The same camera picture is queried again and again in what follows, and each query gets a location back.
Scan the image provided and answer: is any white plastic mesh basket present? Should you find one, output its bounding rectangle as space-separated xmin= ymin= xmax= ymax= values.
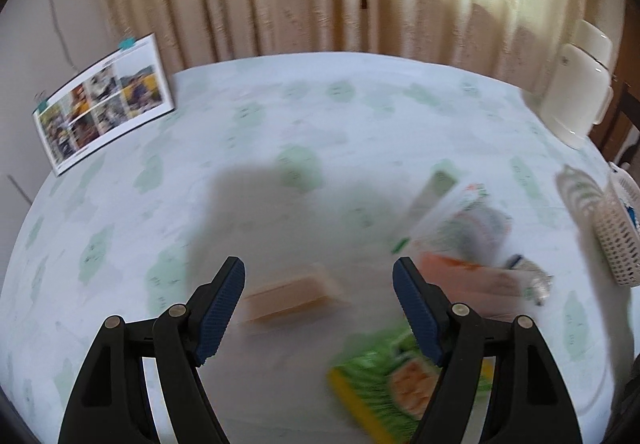
xmin=592 ymin=161 xmax=640 ymax=287

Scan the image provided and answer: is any orange snack packet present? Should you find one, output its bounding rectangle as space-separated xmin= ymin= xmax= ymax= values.
xmin=417 ymin=251 xmax=531 ymax=320

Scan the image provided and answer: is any photo collage card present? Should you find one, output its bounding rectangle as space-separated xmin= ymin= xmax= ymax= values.
xmin=32 ymin=34 xmax=176 ymax=176

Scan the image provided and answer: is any white sachet red border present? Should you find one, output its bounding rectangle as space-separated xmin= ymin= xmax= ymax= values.
xmin=392 ymin=181 xmax=513 ymax=270

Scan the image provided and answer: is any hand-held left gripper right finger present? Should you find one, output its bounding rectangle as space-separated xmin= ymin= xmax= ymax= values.
xmin=391 ymin=256 xmax=583 ymax=444

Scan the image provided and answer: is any silver patterned wrapper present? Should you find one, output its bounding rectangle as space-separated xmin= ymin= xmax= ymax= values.
xmin=505 ymin=254 xmax=555 ymax=307

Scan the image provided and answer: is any dark wooden chair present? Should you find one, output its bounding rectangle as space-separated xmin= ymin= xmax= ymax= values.
xmin=590 ymin=69 xmax=640 ymax=170

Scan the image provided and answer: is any green snack bag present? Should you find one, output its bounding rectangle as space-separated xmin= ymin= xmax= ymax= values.
xmin=327 ymin=324 xmax=496 ymax=444

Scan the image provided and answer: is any blue snack packet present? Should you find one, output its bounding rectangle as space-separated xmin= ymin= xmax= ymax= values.
xmin=620 ymin=184 xmax=640 ymax=230

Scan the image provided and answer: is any cream thermos jug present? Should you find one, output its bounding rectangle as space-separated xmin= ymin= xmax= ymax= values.
xmin=520 ymin=19 xmax=615 ymax=150

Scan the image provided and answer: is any white and green stick packet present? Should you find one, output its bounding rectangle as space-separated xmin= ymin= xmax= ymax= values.
xmin=405 ymin=170 xmax=460 ymax=230

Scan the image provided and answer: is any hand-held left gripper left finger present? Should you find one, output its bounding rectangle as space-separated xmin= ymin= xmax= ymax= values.
xmin=57 ymin=256 xmax=247 ymax=444

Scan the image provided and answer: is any brown wafer snack bar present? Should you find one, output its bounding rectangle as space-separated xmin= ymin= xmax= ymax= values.
xmin=240 ymin=263 xmax=351 ymax=325

